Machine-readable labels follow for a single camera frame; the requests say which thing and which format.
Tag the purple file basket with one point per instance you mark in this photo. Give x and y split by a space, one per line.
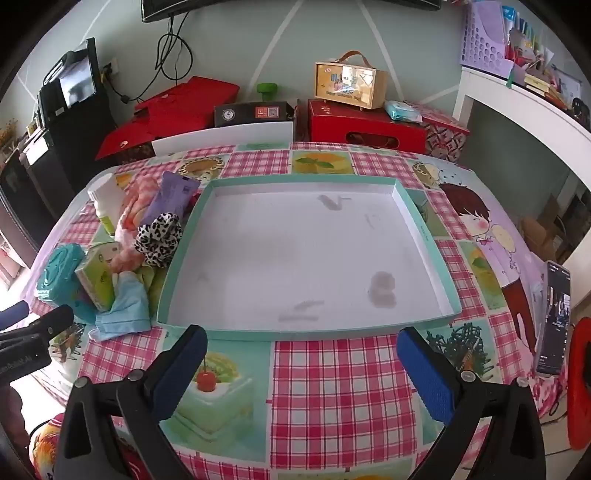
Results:
485 41

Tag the red stool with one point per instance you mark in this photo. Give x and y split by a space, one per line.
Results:
581 392

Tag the blue face mask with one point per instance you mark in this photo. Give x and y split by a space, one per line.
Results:
124 309

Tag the black carton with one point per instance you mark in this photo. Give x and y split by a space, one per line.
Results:
249 113

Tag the black monitor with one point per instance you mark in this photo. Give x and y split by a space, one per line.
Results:
277 4

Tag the white desk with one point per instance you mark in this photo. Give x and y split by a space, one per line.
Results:
508 87

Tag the green tissue packet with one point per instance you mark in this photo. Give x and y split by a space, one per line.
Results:
94 277

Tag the white plastic bottle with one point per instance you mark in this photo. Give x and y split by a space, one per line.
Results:
104 198

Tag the teal shallow cardboard box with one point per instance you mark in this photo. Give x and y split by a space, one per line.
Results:
300 254

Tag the light green cloth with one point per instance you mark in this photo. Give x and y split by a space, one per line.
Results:
154 279

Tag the yellow dried flowers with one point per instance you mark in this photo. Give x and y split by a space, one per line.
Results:
7 131

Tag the red paper bags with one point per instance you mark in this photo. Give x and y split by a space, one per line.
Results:
184 106

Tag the light blue wipes pack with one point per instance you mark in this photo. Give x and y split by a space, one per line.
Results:
401 110

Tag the stack of books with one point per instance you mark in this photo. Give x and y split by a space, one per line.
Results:
535 78

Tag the leopard print scrunchie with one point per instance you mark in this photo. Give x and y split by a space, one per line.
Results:
154 237

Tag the pink white knitted cloth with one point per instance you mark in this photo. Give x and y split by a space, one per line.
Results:
138 198

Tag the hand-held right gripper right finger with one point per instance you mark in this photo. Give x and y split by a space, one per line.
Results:
427 374

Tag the white wall socket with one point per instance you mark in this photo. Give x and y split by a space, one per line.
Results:
111 68

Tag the red printed garment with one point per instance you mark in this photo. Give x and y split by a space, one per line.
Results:
44 443

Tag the black cabinet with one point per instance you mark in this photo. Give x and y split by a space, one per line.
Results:
32 194

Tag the white chair back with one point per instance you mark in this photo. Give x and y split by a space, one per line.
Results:
221 136

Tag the green dumbbell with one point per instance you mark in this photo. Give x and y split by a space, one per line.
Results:
265 91

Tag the brown floral box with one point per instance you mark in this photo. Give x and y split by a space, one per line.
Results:
134 150

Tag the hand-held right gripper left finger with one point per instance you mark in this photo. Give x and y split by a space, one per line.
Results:
182 364

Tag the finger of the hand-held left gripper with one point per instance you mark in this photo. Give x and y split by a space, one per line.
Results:
14 314
46 321

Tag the red gift box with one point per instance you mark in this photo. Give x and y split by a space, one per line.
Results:
332 124

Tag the red patterned box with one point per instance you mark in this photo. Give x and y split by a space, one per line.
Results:
445 138

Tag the pink checked printed tablecloth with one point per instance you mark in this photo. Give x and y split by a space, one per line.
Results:
323 392

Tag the black printer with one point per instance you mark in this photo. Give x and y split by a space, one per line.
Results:
76 110

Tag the smartphone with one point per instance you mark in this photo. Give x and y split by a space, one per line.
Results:
554 323

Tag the purple packet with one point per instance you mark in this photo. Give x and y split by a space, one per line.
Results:
168 196

